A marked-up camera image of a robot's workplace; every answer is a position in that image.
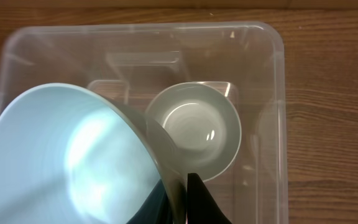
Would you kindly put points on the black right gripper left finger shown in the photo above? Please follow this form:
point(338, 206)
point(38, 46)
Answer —
point(155, 209)

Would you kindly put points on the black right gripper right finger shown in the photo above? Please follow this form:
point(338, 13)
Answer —
point(201, 206)

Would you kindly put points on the light blue bowl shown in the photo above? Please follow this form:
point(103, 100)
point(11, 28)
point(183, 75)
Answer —
point(69, 155)

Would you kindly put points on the clear plastic storage bin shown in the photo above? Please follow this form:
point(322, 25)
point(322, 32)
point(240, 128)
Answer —
point(132, 63)

